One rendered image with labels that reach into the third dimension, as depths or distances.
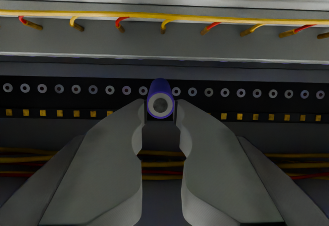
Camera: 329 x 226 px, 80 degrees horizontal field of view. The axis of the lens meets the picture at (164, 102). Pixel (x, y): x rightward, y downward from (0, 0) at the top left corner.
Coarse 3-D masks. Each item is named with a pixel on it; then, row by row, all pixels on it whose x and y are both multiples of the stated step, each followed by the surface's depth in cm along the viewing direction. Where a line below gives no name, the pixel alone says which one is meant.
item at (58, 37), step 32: (0, 32) 10; (32, 32) 10; (64, 32) 10; (96, 32) 10; (128, 32) 10; (160, 32) 10; (192, 32) 10; (224, 32) 10; (256, 32) 10; (288, 32) 10; (320, 32) 10
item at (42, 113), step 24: (0, 96) 24; (24, 96) 24; (48, 96) 24; (72, 96) 24; (96, 96) 25; (120, 96) 25; (144, 96) 25; (192, 96) 25; (216, 96) 25; (264, 96) 25; (312, 96) 25; (168, 120) 25; (240, 120) 25; (264, 120) 25; (288, 120) 25; (312, 120) 26
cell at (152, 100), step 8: (160, 80) 16; (152, 88) 14; (160, 88) 13; (168, 88) 14; (152, 96) 12; (160, 96) 12; (168, 96) 12; (152, 104) 12; (160, 104) 12; (168, 104) 12; (152, 112) 12; (160, 112) 12; (168, 112) 12
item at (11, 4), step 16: (0, 0) 9; (16, 0) 9; (32, 0) 9; (16, 16) 10; (32, 16) 10; (48, 16) 9; (64, 16) 9; (80, 16) 9; (224, 16) 10; (240, 16) 10; (256, 16) 10; (272, 16) 10; (288, 16) 10; (304, 16) 10; (320, 16) 10
